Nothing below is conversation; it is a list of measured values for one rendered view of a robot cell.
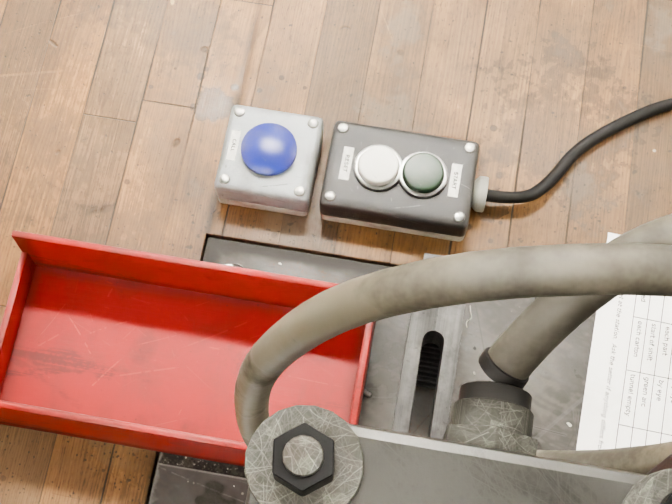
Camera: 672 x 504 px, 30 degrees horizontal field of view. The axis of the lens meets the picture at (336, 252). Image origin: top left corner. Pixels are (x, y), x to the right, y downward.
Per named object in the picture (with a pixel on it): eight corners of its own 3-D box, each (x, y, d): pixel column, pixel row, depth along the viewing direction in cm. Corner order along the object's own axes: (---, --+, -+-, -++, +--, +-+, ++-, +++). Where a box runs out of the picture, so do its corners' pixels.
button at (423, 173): (404, 161, 91) (406, 149, 89) (444, 167, 90) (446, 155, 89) (398, 197, 90) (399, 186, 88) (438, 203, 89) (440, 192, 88)
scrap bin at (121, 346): (32, 260, 90) (12, 229, 84) (376, 317, 88) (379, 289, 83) (-13, 422, 86) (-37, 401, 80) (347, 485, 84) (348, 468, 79)
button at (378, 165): (361, 154, 91) (361, 142, 89) (400, 160, 91) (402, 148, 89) (354, 190, 90) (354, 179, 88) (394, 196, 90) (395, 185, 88)
